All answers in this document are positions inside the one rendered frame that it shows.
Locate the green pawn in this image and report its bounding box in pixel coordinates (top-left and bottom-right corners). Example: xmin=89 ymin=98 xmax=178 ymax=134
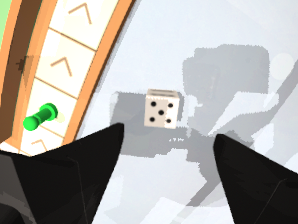
xmin=23 ymin=103 xmax=59 ymax=131

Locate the white die with black pips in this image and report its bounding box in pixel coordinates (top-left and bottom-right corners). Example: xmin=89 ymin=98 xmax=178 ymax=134
xmin=145 ymin=88 xmax=180 ymax=128

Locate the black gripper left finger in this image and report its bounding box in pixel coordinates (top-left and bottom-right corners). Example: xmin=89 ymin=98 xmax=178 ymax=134
xmin=0 ymin=123 xmax=125 ymax=224

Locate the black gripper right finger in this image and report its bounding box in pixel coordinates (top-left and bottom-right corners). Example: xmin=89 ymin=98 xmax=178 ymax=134
xmin=213 ymin=133 xmax=298 ymax=224

